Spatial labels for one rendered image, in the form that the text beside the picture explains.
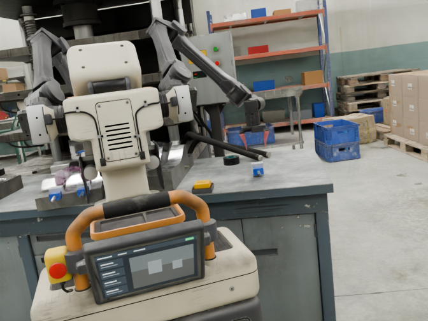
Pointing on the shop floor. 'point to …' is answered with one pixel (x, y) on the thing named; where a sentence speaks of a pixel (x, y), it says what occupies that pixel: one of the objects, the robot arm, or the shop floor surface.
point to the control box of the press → (209, 102)
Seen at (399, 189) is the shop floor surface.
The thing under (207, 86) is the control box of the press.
